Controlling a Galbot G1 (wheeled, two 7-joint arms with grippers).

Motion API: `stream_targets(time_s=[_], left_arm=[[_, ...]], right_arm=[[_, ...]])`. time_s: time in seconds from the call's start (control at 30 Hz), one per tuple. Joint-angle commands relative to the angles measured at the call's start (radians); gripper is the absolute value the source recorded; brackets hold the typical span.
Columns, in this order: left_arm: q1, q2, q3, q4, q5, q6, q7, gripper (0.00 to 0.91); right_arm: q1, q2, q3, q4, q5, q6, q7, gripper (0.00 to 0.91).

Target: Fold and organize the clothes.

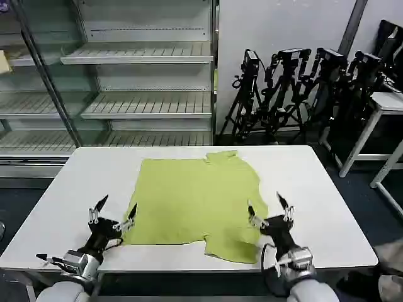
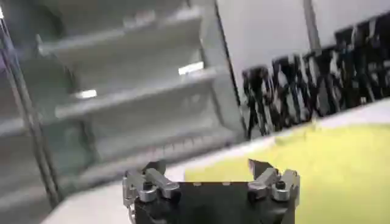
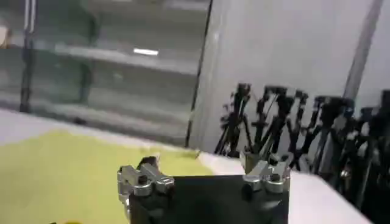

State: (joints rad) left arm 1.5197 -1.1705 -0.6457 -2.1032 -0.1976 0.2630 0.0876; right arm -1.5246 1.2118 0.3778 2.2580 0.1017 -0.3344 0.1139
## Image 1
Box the black monitor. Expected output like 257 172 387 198
376 19 403 87

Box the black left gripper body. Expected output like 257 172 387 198
82 216 124 254

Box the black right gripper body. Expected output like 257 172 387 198
259 214 298 257

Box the green shirt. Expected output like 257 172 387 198
121 150 270 265

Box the white table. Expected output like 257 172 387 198
0 145 379 302

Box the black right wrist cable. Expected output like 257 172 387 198
259 241 278 272

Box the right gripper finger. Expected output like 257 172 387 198
247 199 269 229
276 191 296 221

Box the black tripod with wide camera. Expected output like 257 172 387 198
310 47 347 142
261 47 313 144
327 50 387 164

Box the cardboard box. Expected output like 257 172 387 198
0 49 14 75

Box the white metal desk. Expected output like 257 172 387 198
319 90 403 218

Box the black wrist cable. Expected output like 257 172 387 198
259 241 278 272
102 237 124 251

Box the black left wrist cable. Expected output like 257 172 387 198
102 237 124 251

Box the black tripod with box camera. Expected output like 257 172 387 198
219 48 264 144

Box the empty glass display shelf unit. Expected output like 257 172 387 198
0 0 220 181

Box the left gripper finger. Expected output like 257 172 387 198
88 194 109 224
112 203 139 233

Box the person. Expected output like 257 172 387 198
373 237 403 302

